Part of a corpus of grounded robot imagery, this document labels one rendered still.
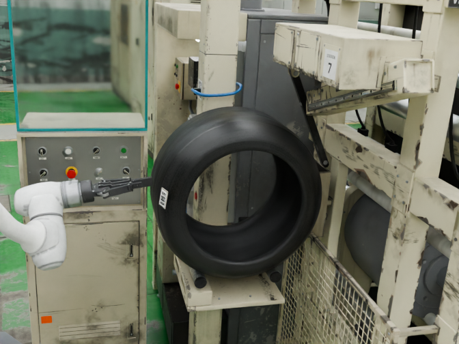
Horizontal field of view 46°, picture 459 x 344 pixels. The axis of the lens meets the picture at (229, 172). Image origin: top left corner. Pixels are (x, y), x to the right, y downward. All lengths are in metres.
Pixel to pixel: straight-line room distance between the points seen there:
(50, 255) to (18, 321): 1.73
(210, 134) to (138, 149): 0.80
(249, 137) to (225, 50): 0.46
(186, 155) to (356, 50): 0.62
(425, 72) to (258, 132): 0.55
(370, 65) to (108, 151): 1.33
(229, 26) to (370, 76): 0.68
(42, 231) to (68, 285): 0.98
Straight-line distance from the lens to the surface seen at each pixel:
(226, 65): 2.08
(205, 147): 1.72
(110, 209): 2.54
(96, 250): 2.61
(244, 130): 1.75
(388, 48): 1.61
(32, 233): 1.73
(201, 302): 1.98
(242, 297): 2.05
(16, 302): 3.63
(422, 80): 1.56
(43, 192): 1.82
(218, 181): 2.19
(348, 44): 1.55
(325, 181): 2.26
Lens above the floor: 1.89
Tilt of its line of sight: 19 degrees down
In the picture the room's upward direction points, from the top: 3 degrees clockwise
